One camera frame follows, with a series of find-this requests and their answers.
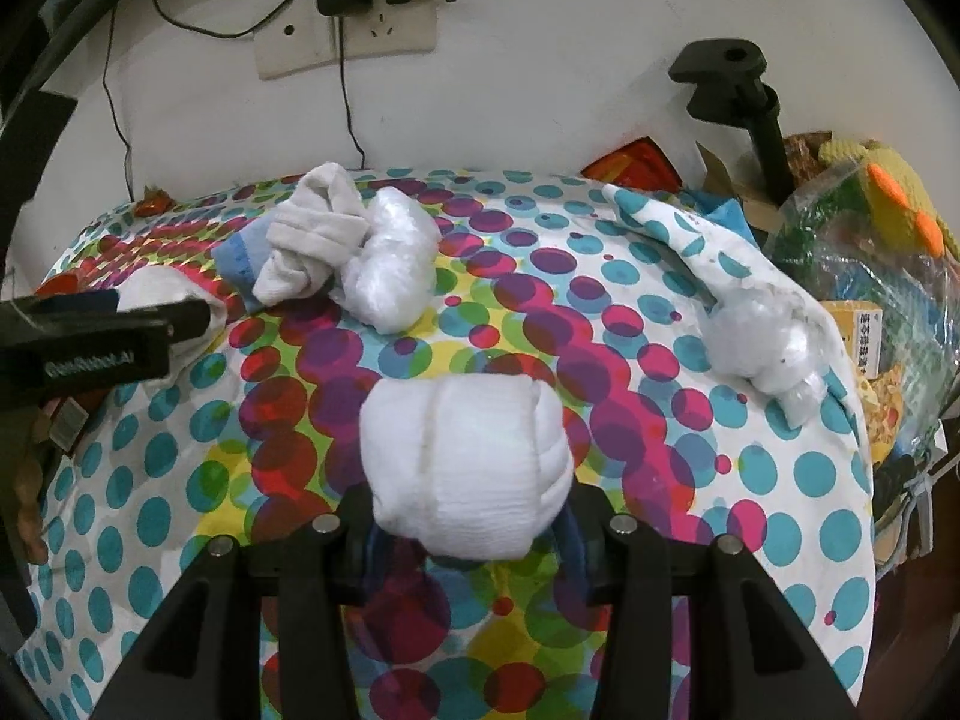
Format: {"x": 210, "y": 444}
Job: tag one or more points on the light blue sock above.
{"x": 240, "y": 259}

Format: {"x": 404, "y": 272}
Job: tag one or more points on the yellow carton box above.
{"x": 67, "y": 424}

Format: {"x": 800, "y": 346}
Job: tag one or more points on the crumpled white plastic bag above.
{"x": 390, "y": 255}
{"x": 757, "y": 345}

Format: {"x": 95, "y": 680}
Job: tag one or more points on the red packet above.
{"x": 637, "y": 165}

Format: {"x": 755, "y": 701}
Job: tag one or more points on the blue cloth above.
{"x": 727, "y": 211}

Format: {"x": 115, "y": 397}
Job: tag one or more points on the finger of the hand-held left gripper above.
{"x": 150, "y": 315}

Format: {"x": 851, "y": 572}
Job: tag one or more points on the white wall plate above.
{"x": 300, "y": 52}

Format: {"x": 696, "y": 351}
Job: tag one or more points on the polka dot tablecloth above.
{"x": 600, "y": 315}

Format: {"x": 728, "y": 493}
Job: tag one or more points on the orange snack wrapper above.
{"x": 154, "y": 202}

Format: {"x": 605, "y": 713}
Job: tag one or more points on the orange toy figure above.
{"x": 30, "y": 510}

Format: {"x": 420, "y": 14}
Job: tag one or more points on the brown cardboard piece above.
{"x": 724, "y": 176}

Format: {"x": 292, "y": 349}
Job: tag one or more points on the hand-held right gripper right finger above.
{"x": 574, "y": 551}

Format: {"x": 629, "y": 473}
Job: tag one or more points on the yellow plush duck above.
{"x": 900, "y": 187}

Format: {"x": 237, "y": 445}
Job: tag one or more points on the black curved television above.
{"x": 52, "y": 22}

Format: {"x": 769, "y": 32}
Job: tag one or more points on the yellow packet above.
{"x": 862, "y": 337}

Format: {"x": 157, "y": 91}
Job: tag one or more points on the clear plastic bag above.
{"x": 847, "y": 255}

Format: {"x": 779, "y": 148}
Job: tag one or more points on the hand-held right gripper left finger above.
{"x": 367, "y": 547}

